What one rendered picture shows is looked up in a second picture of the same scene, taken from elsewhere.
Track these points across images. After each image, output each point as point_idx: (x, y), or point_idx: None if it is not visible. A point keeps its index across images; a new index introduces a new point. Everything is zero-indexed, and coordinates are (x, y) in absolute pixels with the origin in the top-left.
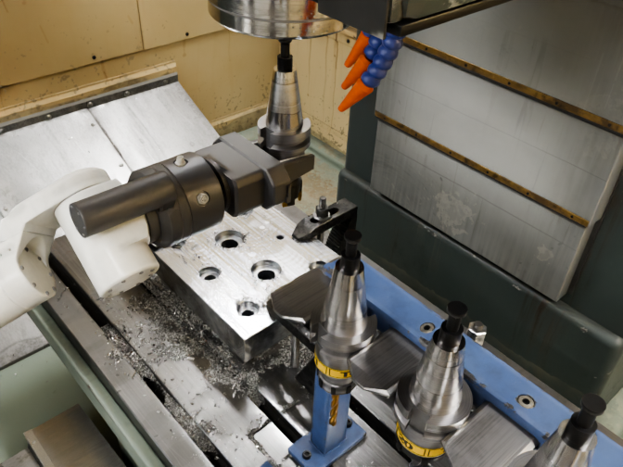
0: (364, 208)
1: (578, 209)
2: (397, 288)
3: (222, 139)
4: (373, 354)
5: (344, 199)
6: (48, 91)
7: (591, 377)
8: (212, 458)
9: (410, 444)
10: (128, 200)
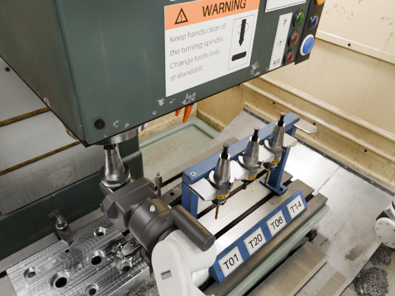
0: (2, 229)
1: None
2: (204, 161)
3: (114, 199)
4: (233, 172)
5: (48, 213)
6: None
7: (140, 170)
8: None
9: (255, 175)
10: (197, 220)
